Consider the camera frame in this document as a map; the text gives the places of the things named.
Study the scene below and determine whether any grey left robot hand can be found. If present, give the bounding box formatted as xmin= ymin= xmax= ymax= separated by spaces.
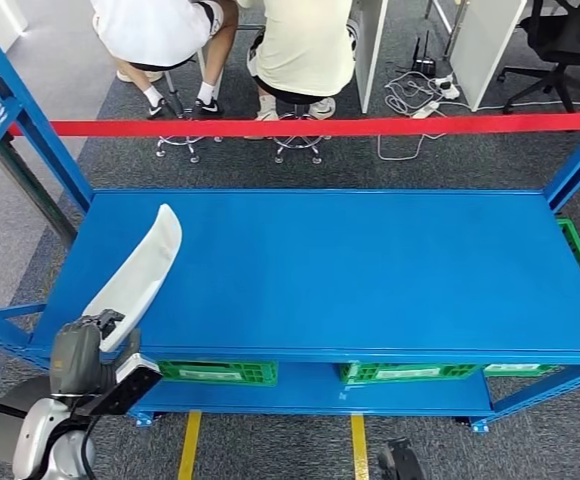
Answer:
xmin=49 ymin=309 xmax=141 ymax=399

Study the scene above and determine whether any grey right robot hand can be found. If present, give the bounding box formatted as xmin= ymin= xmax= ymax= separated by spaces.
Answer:
xmin=377 ymin=445 xmax=402 ymax=480

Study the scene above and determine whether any white curved plastic part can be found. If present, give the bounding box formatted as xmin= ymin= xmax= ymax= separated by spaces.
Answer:
xmin=82 ymin=203 xmax=183 ymax=354

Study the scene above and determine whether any blue metal shelf rack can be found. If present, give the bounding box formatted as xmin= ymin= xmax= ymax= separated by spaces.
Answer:
xmin=0 ymin=6 xmax=580 ymax=435

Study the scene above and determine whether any green plastic crate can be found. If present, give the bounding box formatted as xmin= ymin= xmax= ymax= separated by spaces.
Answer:
xmin=157 ymin=360 xmax=279 ymax=388
xmin=482 ymin=218 xmax=580 ymax=380
xmin=338 ymin=362 xmax=482 ymax=387

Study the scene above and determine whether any black stanchion with round base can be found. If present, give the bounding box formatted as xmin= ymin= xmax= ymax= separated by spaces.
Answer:
xmin=0 ymin=376 xmax=56 ymax=466

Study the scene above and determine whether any black stool with chrome base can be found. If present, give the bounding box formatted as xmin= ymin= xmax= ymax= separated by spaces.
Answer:
xmin=257 ymin=76 xmax=332 ymax=166
xmin=132 ymin=59 xmax=224 ymax=166

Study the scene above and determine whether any person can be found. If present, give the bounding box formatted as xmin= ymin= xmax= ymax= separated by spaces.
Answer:
xmin=243 ymin=0 xmax=360 ymax=142
xmin=89 ymin=0 xmax=240 ymax=121

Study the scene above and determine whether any red barrier belt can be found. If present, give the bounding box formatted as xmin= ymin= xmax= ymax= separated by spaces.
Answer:
xmin=8 ymin=111 xmax=580 ymax=139

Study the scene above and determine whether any white power strip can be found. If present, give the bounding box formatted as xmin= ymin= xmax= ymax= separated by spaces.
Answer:
xmin=412 ymin=100 xmax=442 ymax=121

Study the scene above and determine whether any black router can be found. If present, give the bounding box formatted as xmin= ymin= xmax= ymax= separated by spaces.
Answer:
xmin=412 ymin=29 xmax=437 ymax=77

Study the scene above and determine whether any white desk panel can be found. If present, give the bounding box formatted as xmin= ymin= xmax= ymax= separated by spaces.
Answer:
xmin=448 ymin=0 xmax=528 ymax=113
xmin=355 ymin=0 xmax=390 ymax=115

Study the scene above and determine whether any grey metal desk leg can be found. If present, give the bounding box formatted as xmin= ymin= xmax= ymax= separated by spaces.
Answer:
xmin=424 ymin=0 xmax=471 ymax=61

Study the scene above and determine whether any black office chair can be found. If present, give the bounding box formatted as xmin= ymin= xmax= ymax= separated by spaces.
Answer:
xmin=497 ymin=0 xmax=580 ymax=115

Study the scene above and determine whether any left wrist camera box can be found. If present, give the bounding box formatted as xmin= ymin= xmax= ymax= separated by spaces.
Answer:
xmin=72 ymin=352 xmax=163 ymax=419

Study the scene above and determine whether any grey stanchion post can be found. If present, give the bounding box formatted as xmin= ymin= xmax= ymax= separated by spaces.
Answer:
xmin=0 ymin=109 xmax=79 ymax=248

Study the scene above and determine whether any white cable tangle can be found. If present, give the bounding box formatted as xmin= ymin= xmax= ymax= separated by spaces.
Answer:
xmin=375 ymin=69 xmax=451 ymax=162

